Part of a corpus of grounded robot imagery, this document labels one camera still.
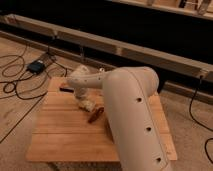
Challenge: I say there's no long wooden beam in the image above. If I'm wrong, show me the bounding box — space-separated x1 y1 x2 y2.
0 14 213 83

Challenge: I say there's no blue power adapter box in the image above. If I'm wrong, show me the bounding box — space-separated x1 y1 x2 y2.
27 61 45 74

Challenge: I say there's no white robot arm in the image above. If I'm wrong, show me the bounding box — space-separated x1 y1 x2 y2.
67 65 173 171

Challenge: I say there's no small red brown object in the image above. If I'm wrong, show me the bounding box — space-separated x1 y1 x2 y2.
88 107 104 123

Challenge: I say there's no black cable at right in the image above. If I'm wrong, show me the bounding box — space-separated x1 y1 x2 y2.
188 77 213 166

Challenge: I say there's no white sponge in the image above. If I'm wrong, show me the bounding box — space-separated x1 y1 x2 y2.
78 99 96 112

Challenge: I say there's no small black bar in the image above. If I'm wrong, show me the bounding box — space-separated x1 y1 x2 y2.
59 87 74 92

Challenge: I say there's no black cable on floor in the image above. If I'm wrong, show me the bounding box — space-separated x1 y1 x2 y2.
0 43 69 144

